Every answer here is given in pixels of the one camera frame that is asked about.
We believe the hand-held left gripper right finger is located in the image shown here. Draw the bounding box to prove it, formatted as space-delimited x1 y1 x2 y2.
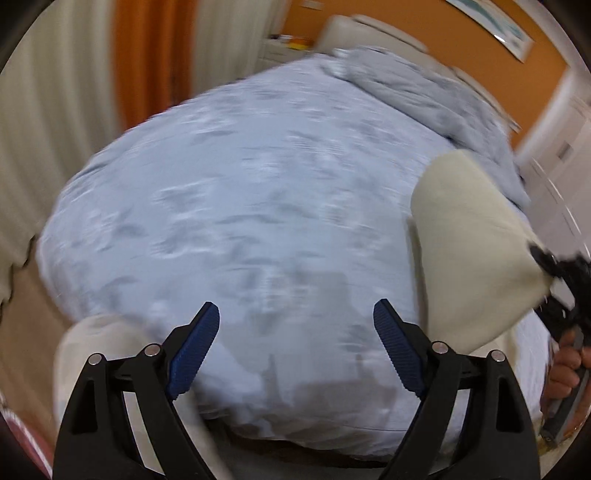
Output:
372 298 542 480

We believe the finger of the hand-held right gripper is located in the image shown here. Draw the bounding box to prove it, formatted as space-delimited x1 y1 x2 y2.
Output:
536 294 586 340
529 244 591 284

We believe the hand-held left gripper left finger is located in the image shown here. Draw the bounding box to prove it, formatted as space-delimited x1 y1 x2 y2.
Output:
53 301 221 480

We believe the cream cardigan with red buttons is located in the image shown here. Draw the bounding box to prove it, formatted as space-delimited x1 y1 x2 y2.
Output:
409 150 555 348

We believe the person's right hand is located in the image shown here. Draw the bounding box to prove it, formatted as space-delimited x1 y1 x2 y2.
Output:
547 340 589 403

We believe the white wardrobe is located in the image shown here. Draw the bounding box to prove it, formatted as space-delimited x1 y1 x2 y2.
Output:
516 69 591 261

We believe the bed with butterfly print sheet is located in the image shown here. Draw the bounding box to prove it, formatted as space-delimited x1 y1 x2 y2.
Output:
34 46 555 462

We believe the grey duvet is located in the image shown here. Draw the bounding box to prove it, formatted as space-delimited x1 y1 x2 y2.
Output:
323 45 532 210

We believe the cream curtain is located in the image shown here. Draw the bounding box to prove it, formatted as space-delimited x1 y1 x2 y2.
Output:
0 0 122 282
193 0 293 89

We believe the beige padded headboard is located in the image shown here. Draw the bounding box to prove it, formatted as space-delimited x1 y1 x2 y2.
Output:
318 14 522 134

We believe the orange curtain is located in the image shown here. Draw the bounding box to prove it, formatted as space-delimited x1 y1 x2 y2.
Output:
113 0 195 126

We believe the white nightstand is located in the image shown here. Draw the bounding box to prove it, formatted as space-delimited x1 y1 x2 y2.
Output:
257 33 326 72

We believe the framed wall picture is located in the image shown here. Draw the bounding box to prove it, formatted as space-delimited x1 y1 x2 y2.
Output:
444 0 537 64

